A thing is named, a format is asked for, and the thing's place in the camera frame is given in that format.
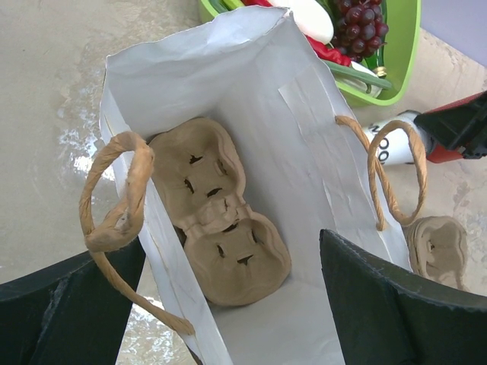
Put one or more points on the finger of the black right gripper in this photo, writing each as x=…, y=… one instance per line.
x=452, y=129

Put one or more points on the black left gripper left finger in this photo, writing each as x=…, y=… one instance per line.
x=67, y=313

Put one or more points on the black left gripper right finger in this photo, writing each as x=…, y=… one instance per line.
x=385, y=314

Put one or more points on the white paper coffee cup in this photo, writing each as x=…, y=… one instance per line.
x=394, y=147

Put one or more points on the brown pulp cup carrier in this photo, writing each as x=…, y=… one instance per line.
x=438, y=250
x=236, y=254

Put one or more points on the red straw holder cup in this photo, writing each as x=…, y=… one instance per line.
x=445, y=152

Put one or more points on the purple toy grapes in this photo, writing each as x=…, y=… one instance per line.
x=360, y=27

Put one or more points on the red toy chili pepper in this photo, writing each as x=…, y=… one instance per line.
x=324, y=51

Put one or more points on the white toy radish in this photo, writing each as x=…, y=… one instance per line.
x=311, y=18

